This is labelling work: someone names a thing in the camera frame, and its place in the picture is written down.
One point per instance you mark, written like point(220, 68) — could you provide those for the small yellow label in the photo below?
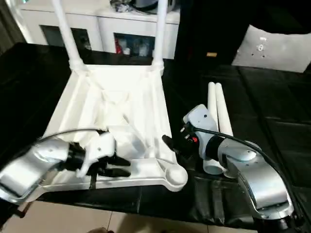
point(211, 54)

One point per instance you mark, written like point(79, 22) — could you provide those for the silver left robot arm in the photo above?
point(29, 170)

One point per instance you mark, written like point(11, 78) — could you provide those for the dark bag on cabinet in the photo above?
point(146, 5)

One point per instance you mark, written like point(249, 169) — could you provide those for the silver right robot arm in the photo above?
point(252, 174)

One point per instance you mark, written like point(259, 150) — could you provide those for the white plastic table top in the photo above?
point(116, 107)

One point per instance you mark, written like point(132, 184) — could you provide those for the white glass-door cabinet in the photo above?
point(97, 24)

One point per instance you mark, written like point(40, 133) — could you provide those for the white plastic table leg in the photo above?
point(223, 107)
point(213, 107)
point(160, 34)
point(68, 34)

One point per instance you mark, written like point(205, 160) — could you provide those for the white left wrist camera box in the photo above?
point(99, 145)

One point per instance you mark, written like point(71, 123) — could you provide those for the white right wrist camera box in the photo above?
point(200, 121)

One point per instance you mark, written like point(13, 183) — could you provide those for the small clutter pile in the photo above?
point(121, 6)

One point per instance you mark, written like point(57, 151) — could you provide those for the grey curtain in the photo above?
point(10, 24)

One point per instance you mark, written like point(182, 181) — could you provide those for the black work mat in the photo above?
point(272, 126)

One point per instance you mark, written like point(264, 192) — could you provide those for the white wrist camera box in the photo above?
point(99, 145)
point(200, 121)

